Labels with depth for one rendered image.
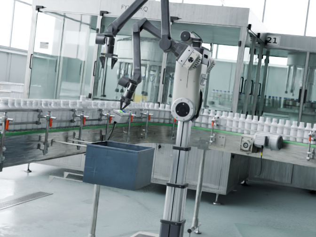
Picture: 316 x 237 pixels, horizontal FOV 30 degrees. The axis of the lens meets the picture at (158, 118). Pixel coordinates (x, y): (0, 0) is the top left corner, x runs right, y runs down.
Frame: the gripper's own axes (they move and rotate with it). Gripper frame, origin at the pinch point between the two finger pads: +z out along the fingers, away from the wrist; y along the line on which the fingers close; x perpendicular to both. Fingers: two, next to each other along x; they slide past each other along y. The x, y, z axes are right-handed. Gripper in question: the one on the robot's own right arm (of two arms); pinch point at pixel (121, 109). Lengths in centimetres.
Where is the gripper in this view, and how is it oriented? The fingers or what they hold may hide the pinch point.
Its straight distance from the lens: 412.3
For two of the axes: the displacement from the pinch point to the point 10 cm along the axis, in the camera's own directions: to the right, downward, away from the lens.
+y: -2.8, 0.1, -9.6
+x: 8.5, 4.6, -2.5
